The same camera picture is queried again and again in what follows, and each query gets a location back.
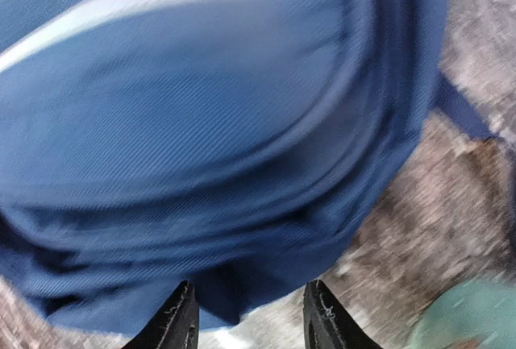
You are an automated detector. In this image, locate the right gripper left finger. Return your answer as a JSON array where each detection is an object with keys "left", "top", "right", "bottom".
[{"left": 122, "top": 280, "right": 199, "bottom": 349}]

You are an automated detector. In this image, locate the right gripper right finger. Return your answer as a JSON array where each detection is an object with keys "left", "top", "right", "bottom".
[{"left": 303, "top": 280, "right": 379, "bottom": 349}]

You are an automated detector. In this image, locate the navy blue student backpack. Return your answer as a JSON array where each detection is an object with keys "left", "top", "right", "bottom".
[{"left": 1, "top": 0, "right": 490, "bottom": 335}]

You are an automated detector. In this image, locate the cream floral ceramic mug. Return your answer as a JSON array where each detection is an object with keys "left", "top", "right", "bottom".
[{"left": 408, "top": 279, "right": 515, "bottom": 348}]

